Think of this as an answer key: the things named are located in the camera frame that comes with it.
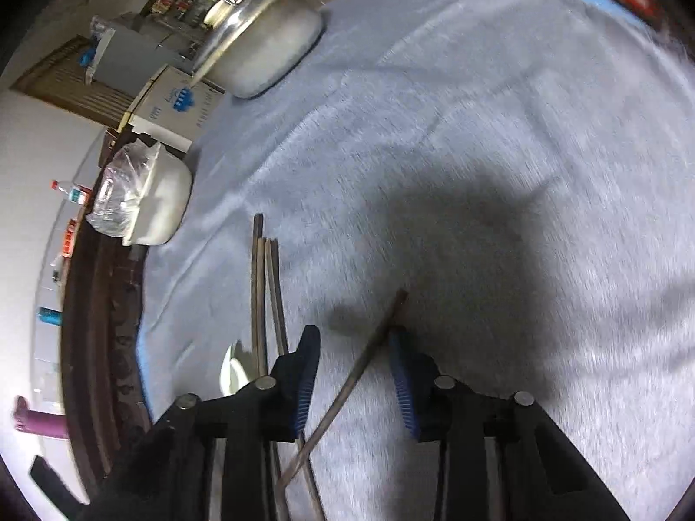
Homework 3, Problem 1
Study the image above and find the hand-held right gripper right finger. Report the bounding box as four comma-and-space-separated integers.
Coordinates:
387, 327, 633, 521

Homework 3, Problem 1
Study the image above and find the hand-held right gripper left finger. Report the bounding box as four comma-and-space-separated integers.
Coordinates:
81, 324, 322, 521

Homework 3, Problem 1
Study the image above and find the long grey-brown chopstick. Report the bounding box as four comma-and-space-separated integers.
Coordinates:
278, 289, 409, 489

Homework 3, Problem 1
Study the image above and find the white ceramic spoon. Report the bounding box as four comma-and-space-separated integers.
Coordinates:
219, 339, 256, 398

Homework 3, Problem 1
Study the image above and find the purple thermos bottle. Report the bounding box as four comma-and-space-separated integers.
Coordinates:
13, 396, 69, 440

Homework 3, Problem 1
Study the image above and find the carved wooden sideboard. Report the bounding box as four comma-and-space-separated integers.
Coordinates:
59, 129, 159, 500

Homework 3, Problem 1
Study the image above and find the white ceramic pot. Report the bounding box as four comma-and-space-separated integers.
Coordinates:
122, 146, 194, 247

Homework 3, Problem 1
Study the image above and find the clear plastic bag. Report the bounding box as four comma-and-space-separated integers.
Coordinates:
85, 141, 162, 237

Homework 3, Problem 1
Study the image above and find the grey fleece tablecloth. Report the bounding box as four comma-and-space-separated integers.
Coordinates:
136, 0, 695, 521

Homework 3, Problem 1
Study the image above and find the clear bottle with red cap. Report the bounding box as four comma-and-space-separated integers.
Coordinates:
51, 179, 94, 205

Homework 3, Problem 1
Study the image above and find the white chest freezer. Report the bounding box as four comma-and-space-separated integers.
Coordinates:
126, 64, 227, 154

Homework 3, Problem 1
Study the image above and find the grey refrigerator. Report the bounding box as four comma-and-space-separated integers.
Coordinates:
87, 15, 186, 99

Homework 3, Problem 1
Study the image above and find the metal pot lid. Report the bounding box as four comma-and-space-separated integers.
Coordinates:
192, 0, 298, 86

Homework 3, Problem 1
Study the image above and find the brown wooden door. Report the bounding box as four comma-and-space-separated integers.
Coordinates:
11, 37, 138, 129

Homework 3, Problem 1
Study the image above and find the shelf of bottles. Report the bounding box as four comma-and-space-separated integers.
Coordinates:
151, 0, 219, 29

